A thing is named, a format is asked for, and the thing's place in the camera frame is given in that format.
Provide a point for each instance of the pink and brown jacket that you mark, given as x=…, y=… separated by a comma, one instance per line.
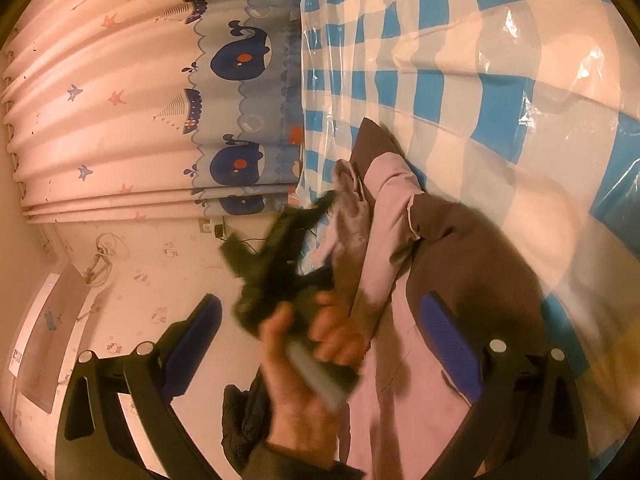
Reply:
x=394, y=243

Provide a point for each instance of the blue checkered plastic bed cover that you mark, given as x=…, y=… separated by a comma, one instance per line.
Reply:
x=527, y=110

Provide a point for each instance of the black clothes pile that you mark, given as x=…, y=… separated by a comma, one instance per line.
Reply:
x=245, y=421

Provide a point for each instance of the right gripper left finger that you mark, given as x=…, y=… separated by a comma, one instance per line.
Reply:
x=94, y=440

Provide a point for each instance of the whale pattern curtain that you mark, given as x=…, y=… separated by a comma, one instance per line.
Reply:
x=141, y=109

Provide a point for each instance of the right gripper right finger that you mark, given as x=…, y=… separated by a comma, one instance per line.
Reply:
x=525, y=420

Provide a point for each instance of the white power strip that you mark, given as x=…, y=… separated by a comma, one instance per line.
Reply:
x=215, y=226

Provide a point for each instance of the person left hand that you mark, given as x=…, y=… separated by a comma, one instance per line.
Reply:
x=301, y=425

